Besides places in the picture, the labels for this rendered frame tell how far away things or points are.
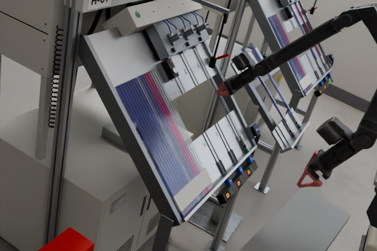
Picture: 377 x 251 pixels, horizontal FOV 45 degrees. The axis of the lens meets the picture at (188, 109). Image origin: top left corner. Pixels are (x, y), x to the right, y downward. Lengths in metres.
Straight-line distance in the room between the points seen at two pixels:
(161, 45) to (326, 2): 3.21
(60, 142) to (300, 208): 1.05
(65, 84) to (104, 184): 0.46
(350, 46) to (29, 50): 3.57
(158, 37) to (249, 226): 1.46
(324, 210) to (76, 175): 1.07
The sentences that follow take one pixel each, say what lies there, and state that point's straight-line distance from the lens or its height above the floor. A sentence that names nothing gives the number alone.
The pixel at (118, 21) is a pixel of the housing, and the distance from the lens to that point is 1.69.
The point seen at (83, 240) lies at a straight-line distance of 1.41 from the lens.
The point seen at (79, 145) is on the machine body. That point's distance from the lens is 2.04.
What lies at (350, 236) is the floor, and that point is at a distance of 3.11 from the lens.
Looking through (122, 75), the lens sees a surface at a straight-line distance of 1.61.
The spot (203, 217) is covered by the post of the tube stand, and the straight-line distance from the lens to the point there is 2.74.
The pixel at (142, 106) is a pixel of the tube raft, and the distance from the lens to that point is 1.61.
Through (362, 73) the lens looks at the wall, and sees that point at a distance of 4.79.
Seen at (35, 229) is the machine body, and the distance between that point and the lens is 2.17.
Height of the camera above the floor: 1.80
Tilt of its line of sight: 28 degrees down
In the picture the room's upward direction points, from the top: 14 degrees clockwise
